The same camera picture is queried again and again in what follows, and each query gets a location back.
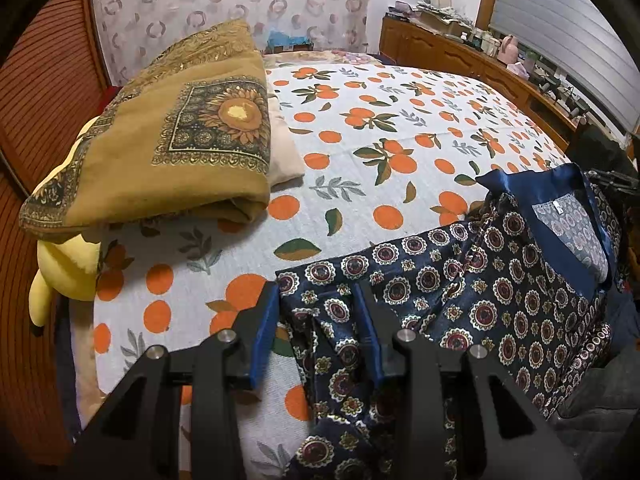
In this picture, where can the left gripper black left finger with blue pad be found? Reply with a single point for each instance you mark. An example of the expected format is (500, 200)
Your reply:
(135, 433)

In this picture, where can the grey window roller blind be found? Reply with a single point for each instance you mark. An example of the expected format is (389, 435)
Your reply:
(574, 35)

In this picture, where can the beige folded cloth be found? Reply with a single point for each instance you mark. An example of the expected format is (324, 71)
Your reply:
(285, 162)

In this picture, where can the floral pink quilt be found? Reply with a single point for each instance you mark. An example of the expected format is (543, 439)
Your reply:
(308, 58)

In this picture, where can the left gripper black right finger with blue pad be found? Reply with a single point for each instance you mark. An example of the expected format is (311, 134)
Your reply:
(458, 411)

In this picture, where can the blue item on box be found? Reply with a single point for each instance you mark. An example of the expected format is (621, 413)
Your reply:
(279, 42)

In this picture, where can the wooden sideboard cabinet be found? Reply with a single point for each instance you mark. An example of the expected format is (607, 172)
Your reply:
(409, 45)

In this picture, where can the folded brown sunflower blanket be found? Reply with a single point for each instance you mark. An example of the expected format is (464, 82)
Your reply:
(190, 132)

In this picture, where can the pink bottle on sideboard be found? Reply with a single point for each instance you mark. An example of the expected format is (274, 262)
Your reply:
(508, 50)

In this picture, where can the wooden louvered wardrobe door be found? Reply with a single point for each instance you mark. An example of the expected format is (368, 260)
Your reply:
(53, 79)

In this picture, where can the orange print bed sheet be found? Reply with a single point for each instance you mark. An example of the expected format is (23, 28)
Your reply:
(387, 151)

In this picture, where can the yellow plush toy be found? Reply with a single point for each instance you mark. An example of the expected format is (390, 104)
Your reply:
(69, 268)

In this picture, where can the navy patterned satin garment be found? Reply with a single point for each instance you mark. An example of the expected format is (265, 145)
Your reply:
(527, 276)

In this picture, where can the sheer circle pattern curtain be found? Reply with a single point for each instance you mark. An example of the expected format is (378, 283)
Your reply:
(134, 32)

